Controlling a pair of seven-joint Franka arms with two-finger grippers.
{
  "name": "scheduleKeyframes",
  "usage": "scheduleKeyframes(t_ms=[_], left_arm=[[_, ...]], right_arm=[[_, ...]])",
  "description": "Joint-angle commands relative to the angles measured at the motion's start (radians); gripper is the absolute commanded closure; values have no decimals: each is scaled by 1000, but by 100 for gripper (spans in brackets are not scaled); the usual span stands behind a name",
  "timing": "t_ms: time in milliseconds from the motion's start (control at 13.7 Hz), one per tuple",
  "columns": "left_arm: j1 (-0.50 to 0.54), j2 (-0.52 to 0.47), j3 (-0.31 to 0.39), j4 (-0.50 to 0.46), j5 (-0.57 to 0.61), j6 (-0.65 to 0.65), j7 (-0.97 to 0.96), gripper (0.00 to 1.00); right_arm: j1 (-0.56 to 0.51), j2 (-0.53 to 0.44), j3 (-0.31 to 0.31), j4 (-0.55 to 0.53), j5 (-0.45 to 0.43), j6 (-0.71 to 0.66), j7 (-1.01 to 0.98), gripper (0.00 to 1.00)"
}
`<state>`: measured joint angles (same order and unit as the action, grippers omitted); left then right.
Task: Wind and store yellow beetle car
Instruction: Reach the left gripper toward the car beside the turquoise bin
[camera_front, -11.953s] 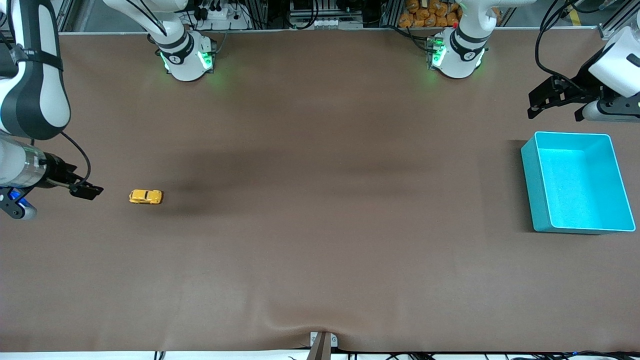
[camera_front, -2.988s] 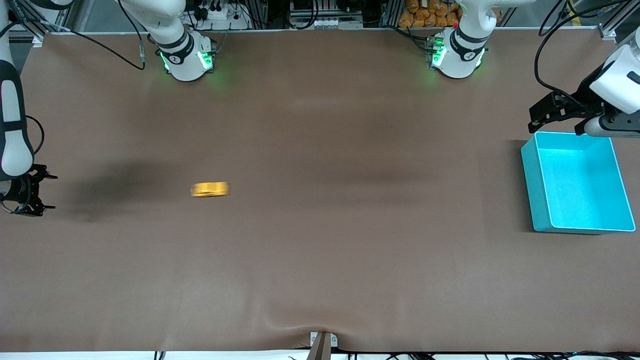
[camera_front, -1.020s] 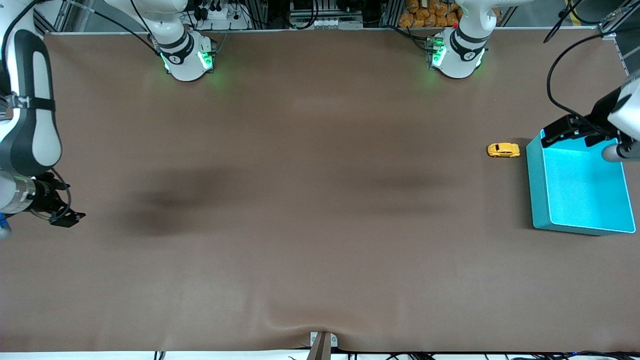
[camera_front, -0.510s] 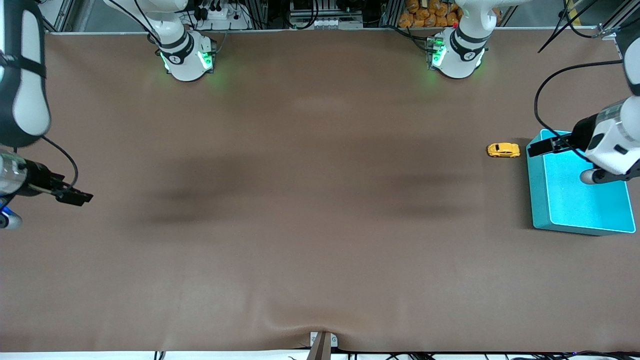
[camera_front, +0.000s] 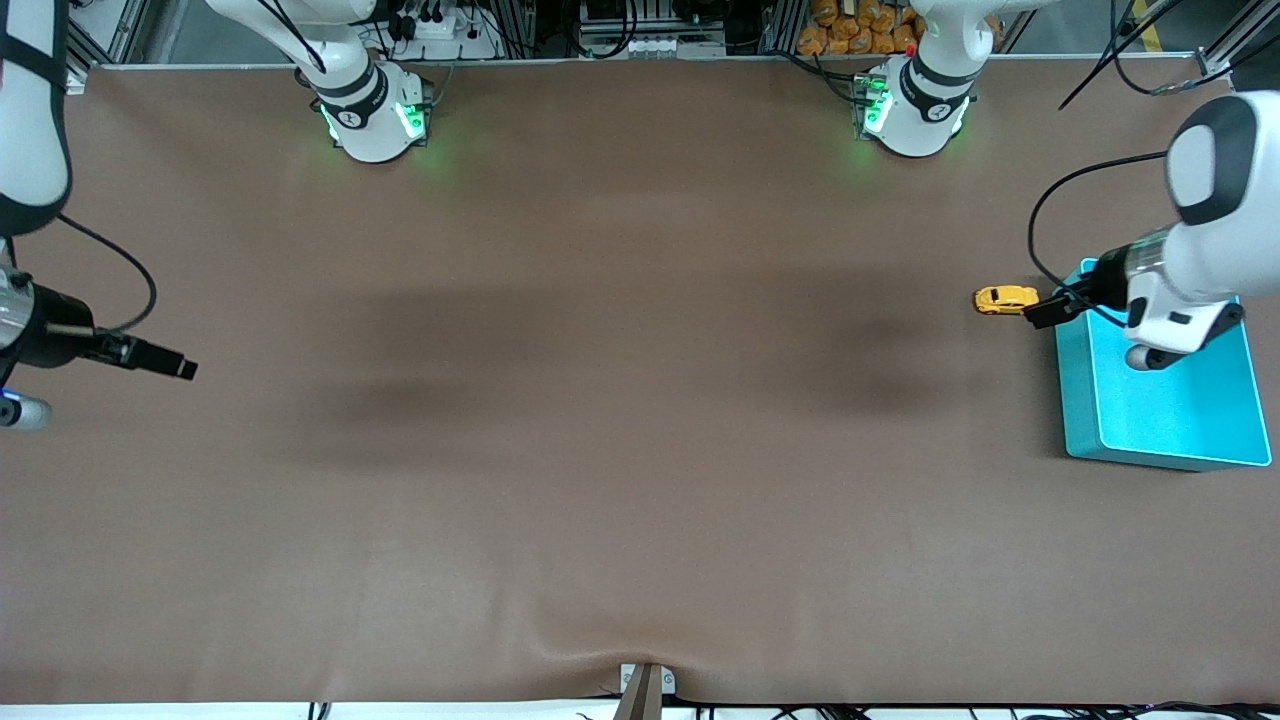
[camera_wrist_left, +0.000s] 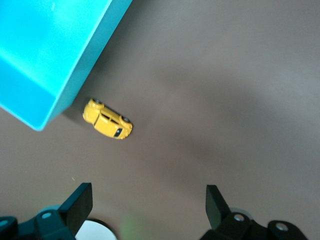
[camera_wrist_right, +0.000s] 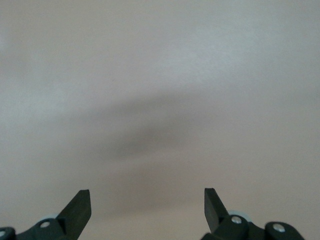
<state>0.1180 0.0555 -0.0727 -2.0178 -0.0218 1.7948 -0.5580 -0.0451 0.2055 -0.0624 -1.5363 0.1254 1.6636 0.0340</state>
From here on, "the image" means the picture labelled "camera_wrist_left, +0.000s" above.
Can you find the brown table mat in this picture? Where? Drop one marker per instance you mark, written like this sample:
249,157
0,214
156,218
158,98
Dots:
225,100

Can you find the yellow beetle toy car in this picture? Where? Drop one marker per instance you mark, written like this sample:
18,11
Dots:
107,122

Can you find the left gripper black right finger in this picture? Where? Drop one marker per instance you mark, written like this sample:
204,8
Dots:
232,227

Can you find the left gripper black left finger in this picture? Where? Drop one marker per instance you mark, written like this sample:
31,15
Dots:
50,225

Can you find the teal plastic storage bin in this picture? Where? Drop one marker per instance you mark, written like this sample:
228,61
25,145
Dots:
37,50

